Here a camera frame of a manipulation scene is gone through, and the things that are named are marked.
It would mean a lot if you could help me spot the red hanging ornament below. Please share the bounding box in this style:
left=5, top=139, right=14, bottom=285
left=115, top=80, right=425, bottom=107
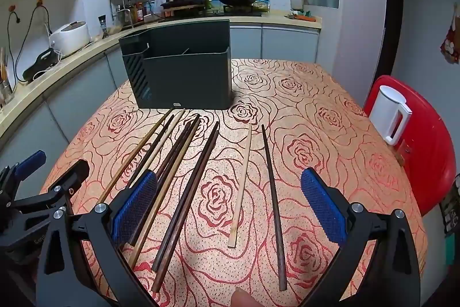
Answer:
left=440, top=3, right=460, bottom=65

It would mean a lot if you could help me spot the light bamboo chopstick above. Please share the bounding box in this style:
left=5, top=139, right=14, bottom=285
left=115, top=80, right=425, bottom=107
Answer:
left=139, top=109, right=185, bottom=175
left=228, top=124, right=252, bottom=249

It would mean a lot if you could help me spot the white electric kettle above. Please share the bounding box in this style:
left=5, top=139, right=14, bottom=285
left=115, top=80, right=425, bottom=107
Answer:
left=369, top=85, right=413, bottom=146

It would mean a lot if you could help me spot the pepper grinder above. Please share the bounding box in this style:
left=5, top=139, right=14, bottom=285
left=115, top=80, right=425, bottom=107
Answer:
left=98, top=15, right=108, bottom=38

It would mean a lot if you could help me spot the black thin chopstick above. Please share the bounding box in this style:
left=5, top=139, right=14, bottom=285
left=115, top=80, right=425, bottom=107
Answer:
left=126, top=115, right=174, bottom=188

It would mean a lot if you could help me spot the black power cable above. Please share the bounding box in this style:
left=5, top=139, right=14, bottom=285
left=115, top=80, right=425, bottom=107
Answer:
left=14, top=0, right=53, bottom=78
left=6, top=4, right=21, bottom=92

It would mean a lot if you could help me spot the dark wooden chopstick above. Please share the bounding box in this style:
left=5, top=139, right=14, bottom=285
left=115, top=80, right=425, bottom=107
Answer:
left=262, top=125, right=287, bottom=291

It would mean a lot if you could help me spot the white rice cooker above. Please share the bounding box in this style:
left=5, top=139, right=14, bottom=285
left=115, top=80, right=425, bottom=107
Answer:
left=49, top=21, right=91, bottom=58

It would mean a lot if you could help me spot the dark brown chopstick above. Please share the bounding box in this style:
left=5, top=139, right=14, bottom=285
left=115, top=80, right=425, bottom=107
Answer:
left=151, top=129, right=219, bottom=293
left=151, top=121, right=220, bottom=272

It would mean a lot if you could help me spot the black electric griddle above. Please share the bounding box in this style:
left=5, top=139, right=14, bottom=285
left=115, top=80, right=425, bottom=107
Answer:
left=23, top=47, right=58, bottom=83

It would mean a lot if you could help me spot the person right hand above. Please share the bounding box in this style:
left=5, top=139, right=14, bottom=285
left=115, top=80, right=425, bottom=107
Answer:
left=230, top=287, right=263, bottom=307

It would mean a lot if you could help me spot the tan wooden chopstick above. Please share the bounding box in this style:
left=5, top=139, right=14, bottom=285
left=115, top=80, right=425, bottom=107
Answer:
left=97, top=108, right=173, bottom=204

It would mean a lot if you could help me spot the light tan chopstick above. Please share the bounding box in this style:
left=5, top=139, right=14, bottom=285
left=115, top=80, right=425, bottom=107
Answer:
left=128, top=115, right=200, bottom=269

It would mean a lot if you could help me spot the red plastic chair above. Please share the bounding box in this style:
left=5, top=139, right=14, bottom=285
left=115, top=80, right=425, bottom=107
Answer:
left=363, top=75, right=456, bottom=215

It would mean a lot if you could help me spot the orange cloth on counter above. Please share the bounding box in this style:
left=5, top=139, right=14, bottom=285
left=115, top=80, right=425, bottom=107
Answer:
left=293, top=15, right=317, bottom=22

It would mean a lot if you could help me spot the black glass cooktop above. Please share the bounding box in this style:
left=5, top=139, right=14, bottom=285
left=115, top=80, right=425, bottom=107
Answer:
left=161, top=5, right=263, bottom=21

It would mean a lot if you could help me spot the glass jar with utensils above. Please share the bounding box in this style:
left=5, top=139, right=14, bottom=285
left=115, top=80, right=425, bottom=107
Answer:
left=0, top=47, right=14, bottom=107

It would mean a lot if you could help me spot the dark green utensil holder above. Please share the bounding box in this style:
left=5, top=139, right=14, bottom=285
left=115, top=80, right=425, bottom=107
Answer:
left=119, top=20, right=232, bottom=110

